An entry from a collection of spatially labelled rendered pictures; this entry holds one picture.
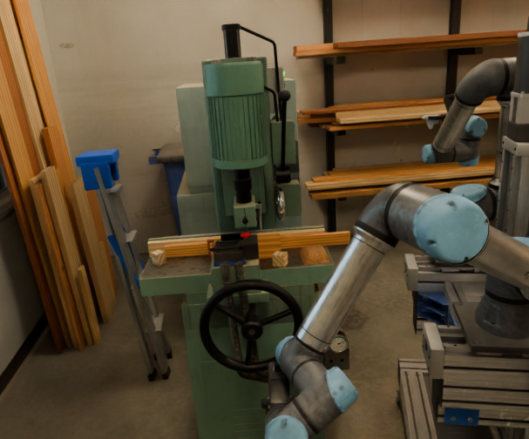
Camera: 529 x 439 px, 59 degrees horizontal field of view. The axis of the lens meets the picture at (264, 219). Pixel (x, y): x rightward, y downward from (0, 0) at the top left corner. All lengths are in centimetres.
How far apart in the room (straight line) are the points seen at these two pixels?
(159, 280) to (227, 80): 63
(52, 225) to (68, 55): 164
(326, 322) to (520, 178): 72
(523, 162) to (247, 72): 79
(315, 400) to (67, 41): 345
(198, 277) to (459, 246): 83
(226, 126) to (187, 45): 246
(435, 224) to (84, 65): 340
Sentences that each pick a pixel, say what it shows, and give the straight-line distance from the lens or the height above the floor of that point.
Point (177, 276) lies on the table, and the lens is 147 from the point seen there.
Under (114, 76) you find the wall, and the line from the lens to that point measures 391.
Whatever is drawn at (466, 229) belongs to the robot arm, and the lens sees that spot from 88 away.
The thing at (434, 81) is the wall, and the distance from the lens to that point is 421.
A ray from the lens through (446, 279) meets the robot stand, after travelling 179.
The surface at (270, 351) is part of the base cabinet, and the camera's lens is 159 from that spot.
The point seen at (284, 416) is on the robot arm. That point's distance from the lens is 93.
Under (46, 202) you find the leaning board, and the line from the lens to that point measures 272.
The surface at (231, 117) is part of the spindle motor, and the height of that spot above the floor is 136.
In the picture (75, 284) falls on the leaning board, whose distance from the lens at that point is 285.
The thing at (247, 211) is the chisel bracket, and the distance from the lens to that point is 150.
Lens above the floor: 150
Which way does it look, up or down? 19 degrees down
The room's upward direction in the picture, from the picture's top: 4 degrees counter-clockwise
